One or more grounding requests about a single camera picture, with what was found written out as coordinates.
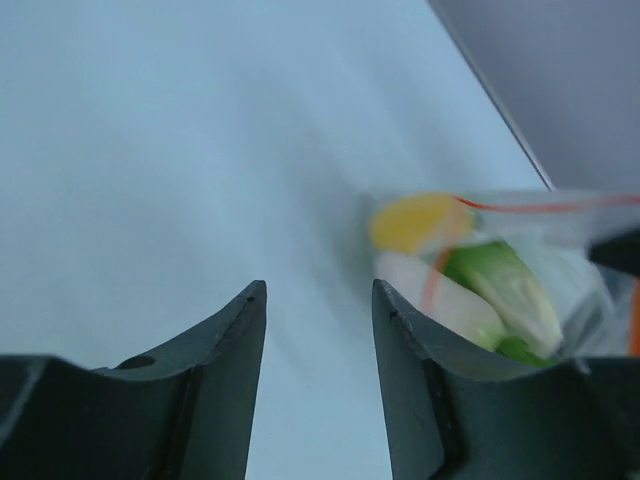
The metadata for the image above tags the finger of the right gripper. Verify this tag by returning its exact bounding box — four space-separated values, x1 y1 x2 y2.
588 228 640 275

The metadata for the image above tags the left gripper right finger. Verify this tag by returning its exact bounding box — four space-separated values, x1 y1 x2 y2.
372 280 639 479

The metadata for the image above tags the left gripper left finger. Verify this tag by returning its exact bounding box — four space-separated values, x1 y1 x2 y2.
1 281 267 479

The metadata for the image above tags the clear zip top bag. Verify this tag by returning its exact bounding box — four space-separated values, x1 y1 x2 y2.
367 190 639 365

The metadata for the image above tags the green fake lettuce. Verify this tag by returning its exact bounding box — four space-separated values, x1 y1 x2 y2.
443 240 564 366

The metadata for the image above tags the yellow fake lemon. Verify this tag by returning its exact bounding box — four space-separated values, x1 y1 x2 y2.
368 192 475 255

